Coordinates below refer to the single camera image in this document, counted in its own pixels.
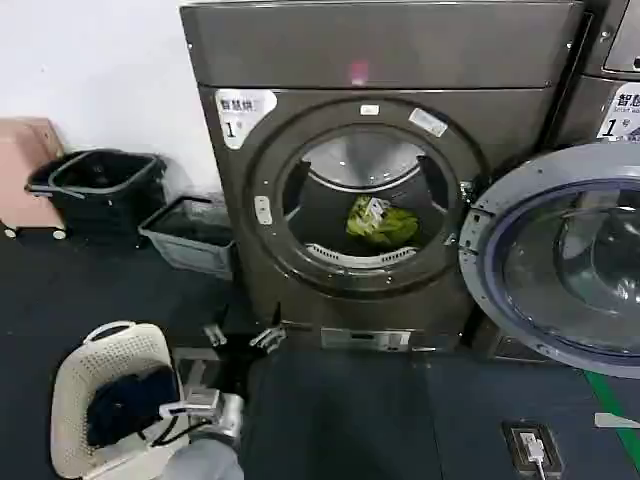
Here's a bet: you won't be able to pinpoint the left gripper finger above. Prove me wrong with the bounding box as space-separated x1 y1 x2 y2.
202 305 231 351
248 304 288 354

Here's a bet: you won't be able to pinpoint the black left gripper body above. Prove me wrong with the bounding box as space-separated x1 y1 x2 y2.
209 347 255 397

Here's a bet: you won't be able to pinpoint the grey plastic basket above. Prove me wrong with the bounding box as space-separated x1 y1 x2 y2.
138 195 236 281

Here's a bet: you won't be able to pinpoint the dark navy clothes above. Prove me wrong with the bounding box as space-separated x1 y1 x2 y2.
85 364 181 449

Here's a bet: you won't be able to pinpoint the white perforated laundry basket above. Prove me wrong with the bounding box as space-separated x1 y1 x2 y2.
51 321 189 479

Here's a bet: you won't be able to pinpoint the black plastic basket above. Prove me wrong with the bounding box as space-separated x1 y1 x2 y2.
25 148 166 242

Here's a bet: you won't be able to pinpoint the green garment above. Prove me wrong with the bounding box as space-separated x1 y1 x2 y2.
345 194 421 247

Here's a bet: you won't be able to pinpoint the pink wheeled box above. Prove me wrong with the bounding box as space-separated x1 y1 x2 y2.
0 117 69 240

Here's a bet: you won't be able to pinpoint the floor power socket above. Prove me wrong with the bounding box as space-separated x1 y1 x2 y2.
501 419 561 472

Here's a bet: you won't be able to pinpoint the grey dryer with open drum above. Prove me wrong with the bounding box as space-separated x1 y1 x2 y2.
178 0 594 354

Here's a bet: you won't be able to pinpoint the round glass dryer door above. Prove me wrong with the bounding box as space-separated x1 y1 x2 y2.
457 143 640 380

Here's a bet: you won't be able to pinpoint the green floor tape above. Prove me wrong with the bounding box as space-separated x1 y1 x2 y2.
582 369 640 444

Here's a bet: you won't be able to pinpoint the grey dryer with closed panel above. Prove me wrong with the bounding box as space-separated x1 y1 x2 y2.
472 0 640 364

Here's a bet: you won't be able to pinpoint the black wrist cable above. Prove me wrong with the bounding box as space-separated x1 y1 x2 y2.
132 413 221 450

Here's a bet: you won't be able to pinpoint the white plug with cable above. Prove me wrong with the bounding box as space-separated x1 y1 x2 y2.
519 432 555 480

